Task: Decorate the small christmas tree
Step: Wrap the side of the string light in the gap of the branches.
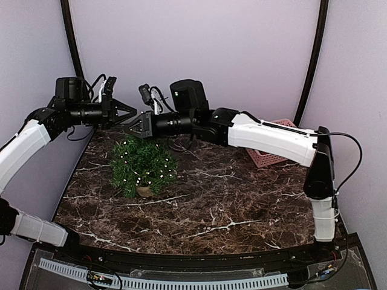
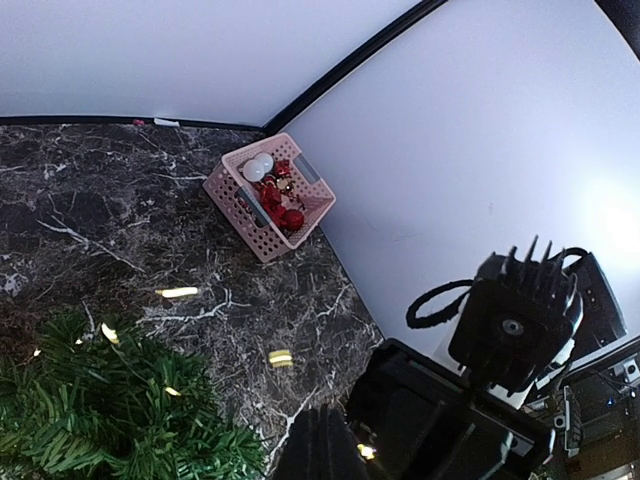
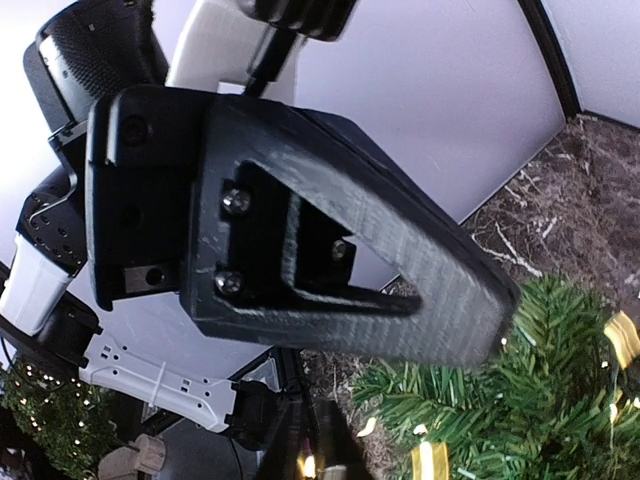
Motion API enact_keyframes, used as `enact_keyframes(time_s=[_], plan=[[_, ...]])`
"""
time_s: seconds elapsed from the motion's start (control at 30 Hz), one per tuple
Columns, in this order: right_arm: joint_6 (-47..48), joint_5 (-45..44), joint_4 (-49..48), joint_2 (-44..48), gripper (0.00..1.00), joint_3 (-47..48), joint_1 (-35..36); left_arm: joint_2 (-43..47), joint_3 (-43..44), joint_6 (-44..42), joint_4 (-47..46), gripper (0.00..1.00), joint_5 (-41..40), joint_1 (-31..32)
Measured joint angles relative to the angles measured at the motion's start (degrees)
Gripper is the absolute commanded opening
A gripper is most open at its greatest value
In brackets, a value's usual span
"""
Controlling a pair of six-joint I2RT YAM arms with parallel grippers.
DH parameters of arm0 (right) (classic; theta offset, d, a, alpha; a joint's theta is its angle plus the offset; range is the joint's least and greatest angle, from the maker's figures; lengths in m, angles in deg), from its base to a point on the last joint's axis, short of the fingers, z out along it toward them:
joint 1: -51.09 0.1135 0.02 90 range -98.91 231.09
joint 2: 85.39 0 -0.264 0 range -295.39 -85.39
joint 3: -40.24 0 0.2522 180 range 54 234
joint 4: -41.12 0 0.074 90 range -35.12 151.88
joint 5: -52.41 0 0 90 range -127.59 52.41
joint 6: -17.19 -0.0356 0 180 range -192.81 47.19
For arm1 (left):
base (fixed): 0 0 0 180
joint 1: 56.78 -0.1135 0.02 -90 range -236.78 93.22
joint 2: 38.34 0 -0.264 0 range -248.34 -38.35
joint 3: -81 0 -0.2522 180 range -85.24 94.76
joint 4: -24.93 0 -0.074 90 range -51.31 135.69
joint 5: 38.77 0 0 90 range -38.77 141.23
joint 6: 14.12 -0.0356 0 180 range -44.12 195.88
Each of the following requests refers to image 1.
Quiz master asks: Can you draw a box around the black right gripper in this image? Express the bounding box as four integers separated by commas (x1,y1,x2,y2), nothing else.
123,110,195,140

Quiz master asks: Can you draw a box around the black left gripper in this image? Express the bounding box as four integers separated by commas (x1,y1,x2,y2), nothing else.
67,94,137,129

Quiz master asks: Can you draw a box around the small green christmas tree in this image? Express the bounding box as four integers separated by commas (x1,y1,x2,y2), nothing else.
109,135,177,198

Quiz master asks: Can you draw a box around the white fairy light string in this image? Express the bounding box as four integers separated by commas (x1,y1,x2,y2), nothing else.
115,136,179,185

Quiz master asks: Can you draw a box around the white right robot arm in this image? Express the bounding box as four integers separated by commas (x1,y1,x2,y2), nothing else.
127,79,336,262

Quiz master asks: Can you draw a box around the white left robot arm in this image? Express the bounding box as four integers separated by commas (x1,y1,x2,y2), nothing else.
1,76,137,263

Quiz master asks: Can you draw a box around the pink plastic basket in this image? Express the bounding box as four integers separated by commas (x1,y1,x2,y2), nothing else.
247,118,300,168

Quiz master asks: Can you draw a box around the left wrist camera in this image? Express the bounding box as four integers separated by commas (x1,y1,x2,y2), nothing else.
97,76,117,103

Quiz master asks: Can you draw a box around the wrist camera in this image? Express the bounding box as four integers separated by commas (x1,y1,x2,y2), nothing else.
138,84,163,115
97,76,117,103

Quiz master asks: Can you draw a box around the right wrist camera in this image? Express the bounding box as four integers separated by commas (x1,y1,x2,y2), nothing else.
138,84,163,115

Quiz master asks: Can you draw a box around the white perforated cable tray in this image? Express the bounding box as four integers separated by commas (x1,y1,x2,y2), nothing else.
38,258,289,290

